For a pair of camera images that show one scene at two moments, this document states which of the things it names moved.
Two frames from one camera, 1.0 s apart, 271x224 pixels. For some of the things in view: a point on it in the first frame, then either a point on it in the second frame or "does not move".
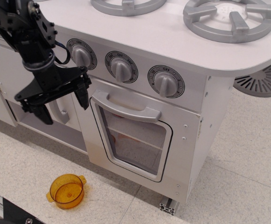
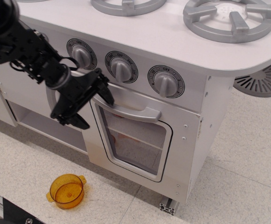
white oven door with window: x=145 y=142 does not move
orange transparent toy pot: x=67 y=190 does not move
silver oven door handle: x=150 y=115 does not move
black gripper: x=51 y=83 → x=74 y=93
